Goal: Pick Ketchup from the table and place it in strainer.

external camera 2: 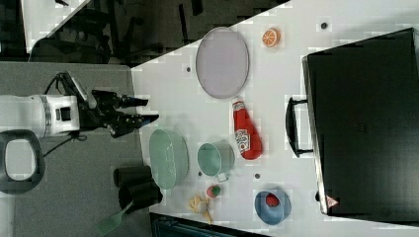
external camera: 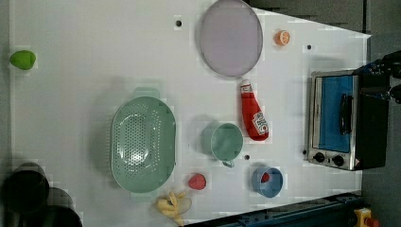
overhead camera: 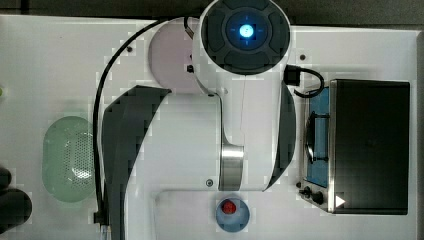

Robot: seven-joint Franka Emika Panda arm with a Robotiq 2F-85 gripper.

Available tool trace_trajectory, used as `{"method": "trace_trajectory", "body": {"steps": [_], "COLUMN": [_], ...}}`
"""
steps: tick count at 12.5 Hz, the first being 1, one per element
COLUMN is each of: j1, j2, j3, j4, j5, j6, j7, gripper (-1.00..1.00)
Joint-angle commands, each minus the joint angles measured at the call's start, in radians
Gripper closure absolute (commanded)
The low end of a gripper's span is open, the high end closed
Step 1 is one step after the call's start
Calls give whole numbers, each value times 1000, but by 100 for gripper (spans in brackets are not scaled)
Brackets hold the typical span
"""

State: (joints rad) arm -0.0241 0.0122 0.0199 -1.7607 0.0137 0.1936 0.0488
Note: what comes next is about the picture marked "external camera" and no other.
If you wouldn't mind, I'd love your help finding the red plush ketchup bottle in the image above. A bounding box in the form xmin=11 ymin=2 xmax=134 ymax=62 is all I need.
xmin=240 ymin=79 xmax=269 ymax=141

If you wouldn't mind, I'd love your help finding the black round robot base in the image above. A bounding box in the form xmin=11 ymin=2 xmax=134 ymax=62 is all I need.
xmin=1 ymin=163 xmax=83 ymax=227

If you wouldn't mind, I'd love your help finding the green plastic strainer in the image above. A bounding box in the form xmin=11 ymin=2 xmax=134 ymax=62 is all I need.
xmin=111 ymin=87 xmax=176 ymax=201

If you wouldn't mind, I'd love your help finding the green mug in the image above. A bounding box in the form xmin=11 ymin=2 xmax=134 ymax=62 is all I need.
xmin=200 ymin=121 xmax=244 ymax=167

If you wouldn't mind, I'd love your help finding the red strawberry toy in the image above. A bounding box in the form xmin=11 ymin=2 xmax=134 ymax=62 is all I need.
xmin=188 ymin=173 xmax=207 ymax=190

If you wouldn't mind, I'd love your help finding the grey round plate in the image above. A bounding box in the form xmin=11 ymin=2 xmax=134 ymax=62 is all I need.
xmin=200 ymin=0 xmax=263 ymax=77

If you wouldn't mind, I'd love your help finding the red toy in bowl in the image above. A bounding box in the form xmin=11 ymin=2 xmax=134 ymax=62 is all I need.
xmin=261 ymin=173 xmax=270 ymax=183

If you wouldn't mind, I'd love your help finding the blue bowl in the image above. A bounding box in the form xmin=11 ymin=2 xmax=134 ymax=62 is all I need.
xmin=252 ymin=166 xmax=284 ymax=198

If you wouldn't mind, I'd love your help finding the peeled banana toy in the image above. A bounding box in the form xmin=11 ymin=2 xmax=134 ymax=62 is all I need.
xmin=156 ymin=191 xmax=192 ymax=227

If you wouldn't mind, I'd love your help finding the orange slice toy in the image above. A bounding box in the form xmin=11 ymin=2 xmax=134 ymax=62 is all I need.
xmin=274 ymin=30 xmax=290 ymax=46

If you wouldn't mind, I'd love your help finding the silver toaster oven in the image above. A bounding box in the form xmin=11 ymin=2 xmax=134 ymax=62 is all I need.
xmin=307 ymin=70 xmax=390 ymax=171

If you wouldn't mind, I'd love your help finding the blue metal frame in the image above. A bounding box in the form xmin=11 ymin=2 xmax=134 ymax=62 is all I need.
xmin=185 ymin=193 xmax=364 ymax=227

